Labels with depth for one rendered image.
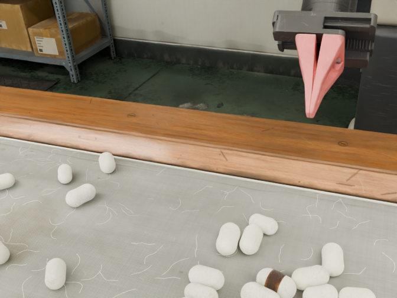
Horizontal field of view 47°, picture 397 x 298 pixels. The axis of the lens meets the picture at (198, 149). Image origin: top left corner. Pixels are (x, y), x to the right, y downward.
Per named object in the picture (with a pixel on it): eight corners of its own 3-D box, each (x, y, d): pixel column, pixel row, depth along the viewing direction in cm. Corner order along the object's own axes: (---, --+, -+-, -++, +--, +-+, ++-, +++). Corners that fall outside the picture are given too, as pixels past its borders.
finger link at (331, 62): (332, 105, 42) (347, 16, 44) (257, 97, 44) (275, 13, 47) (334, 129, 48) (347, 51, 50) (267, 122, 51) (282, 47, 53)
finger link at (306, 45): (360, 107, 41) (374, 17, 43) (282, 100, 44) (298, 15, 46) (358, 132, 47) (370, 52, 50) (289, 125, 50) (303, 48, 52)
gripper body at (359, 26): (375, 29, 43) (385, -36, 45) (270, 25, 47) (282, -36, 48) (371, 62, 49) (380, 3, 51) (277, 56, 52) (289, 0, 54)
